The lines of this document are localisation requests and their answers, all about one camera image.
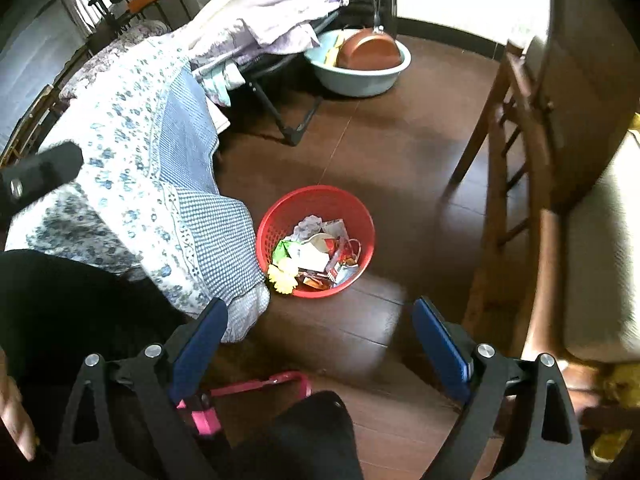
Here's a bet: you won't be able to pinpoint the folded light purple quilt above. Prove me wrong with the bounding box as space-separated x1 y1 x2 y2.
190 0 351 61

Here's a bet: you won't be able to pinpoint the striped cloth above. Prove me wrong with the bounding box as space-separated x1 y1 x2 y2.
200 62 233 108

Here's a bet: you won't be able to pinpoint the yellow artificial flower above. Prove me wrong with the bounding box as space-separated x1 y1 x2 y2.
267 257 299 295

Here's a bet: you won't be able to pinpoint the brown wooden armchair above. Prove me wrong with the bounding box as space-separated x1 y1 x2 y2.
515 0 640 441

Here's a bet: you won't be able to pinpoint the red plastic basket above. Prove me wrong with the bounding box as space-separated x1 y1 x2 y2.
256 186 377 300

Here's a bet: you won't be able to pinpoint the white seat cushion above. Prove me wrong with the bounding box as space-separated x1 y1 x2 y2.
562 127 640 363

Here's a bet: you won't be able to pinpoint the black pants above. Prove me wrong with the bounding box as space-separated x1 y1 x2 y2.
0 249 363 480

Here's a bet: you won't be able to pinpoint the rolled purple floral quilt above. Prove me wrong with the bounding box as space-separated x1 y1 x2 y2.
57 20 168 101

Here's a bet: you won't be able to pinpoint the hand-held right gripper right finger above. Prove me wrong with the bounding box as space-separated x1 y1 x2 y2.
411 296 586 480

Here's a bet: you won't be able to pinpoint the blue floral bed blanket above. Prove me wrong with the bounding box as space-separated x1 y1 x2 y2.
5 35 221 321

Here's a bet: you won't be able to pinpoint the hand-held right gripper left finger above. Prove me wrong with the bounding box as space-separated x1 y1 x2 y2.
57 297 228 480

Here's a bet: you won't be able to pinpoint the dark wooden chair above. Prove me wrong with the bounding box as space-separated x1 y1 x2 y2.
450 37 558 346

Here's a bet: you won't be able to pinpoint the light blue basin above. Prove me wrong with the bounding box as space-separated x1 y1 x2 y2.
304 29 412 98

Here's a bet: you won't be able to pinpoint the person's left hand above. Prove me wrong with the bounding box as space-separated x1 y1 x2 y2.
0 347 38 463

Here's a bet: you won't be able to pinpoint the copper pot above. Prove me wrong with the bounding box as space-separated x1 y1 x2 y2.
336 0 403 72

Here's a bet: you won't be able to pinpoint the yellow rag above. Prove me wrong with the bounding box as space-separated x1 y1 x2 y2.
324 35 347 67

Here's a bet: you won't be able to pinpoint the black folding bed frame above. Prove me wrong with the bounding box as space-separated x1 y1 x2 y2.
192 10 351 147

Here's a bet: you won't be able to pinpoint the blue checkered mattress pad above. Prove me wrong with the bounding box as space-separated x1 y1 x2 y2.
150 67 271 343

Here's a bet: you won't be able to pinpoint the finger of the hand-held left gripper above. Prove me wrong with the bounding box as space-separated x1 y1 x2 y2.
0 142 85 216

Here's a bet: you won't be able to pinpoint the pink metal stool frame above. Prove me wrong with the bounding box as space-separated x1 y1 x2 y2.
177 371 313 436

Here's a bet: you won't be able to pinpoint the small paper gift bag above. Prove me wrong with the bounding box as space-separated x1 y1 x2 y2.
332 240 363 283

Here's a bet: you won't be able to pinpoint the yellow fuzzy object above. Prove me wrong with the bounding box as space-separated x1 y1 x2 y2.
592 362 640 463

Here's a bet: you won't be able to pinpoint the crumpled white paper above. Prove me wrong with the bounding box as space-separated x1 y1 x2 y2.
292 215 326 241

